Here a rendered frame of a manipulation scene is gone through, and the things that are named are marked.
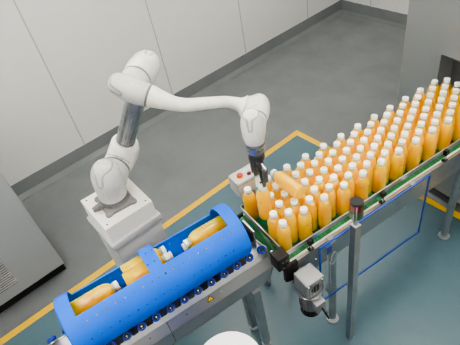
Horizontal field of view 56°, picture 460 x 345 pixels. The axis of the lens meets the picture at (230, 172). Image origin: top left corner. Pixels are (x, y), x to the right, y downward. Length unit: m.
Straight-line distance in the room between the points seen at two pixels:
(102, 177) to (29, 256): 1.48
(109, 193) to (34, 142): 2.38
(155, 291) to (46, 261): 1.85
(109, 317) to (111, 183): 0.69
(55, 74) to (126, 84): 2.59
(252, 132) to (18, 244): 2.18
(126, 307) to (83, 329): 0.19
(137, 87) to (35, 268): 2.16
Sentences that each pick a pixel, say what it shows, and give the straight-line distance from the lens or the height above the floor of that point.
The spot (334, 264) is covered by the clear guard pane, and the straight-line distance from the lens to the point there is 2.44.
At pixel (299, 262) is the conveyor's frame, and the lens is 2.27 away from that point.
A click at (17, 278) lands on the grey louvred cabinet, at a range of 3.71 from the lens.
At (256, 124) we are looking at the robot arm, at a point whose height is 1.64.
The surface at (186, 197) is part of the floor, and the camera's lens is 3.97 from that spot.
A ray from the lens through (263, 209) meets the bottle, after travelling 2.18.
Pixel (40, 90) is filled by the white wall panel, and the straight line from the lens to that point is 4.45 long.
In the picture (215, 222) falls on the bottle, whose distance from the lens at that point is 2.13.
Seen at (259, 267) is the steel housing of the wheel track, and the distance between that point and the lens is 2.27.
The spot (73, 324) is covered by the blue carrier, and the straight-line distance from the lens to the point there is 1.97.
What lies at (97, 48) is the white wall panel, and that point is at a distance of 4.55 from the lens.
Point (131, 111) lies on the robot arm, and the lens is 2.18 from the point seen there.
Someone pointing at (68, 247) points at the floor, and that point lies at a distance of 4.02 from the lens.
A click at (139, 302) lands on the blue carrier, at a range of 1.97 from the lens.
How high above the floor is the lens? 2.72
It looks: 42 degrees down
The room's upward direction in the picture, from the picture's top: 12 degrees counter-clockwise
